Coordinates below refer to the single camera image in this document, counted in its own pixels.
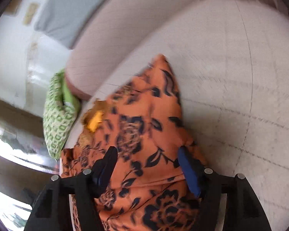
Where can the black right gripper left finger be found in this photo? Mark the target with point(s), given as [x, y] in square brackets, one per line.
[51, 209]

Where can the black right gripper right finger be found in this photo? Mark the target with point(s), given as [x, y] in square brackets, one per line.
[243, 209]

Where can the orange floral garment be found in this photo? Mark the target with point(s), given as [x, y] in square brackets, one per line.
[143, 121]

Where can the wooden mirrored wardrobe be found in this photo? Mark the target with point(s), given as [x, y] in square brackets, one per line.
[25, 165]

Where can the green patterned pillow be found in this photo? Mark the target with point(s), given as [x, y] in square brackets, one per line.
[61, 109]

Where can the pink quilted mattress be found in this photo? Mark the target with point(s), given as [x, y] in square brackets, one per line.
[230, 59]

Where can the grey pillow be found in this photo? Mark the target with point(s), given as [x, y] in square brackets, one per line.
[64, 20]

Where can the pink quilted bolster cushion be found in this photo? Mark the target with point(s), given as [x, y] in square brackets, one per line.
[111, 34]

